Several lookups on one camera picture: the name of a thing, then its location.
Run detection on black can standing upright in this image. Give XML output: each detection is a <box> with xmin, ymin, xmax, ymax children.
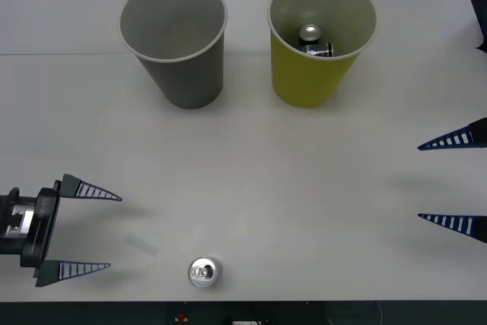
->
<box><xmin>298</xmin><ymin>24</ymin><xmax>323</xmax><ymax>47</ymax></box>

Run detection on grey plastic waste bin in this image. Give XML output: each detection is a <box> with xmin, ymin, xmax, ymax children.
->
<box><xmin>117</xmin><ymin>0</ymin><xmax>228</xmax><ymax>110</ymax></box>

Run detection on yellow-green plastic waste bin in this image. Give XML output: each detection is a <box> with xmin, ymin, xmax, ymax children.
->
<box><xmin>266</xmin><ymin>0</ymin><xmax>377</xmax><ymax>108</ymax></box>

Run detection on black drink can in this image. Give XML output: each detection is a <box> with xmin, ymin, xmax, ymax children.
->
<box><xmin>300</xmin><ymin>41</ymin><xmax>336</xmax><ymax>59</ymax></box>

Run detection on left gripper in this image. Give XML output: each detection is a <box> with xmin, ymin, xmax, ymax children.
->
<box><xmin>19</xmin><ymin>174</ymin><xmax>123</xmax><ymax>288</ymax></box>

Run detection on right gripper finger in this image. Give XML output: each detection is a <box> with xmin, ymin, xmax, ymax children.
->
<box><xmin>417</xmin><ymin>116</ymin><xmax>487</xmax><ymax>151</ymax></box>
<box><xmin>417</xmin><ymin>213</ymin><xmax>487</xmax><ymax>244</ymax></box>

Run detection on silver-topped drink can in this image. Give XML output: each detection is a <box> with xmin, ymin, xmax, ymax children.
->
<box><xmin>187</xmin><ymin>256</ymin><xmax>222</xmax><ymax>288</ymax></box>

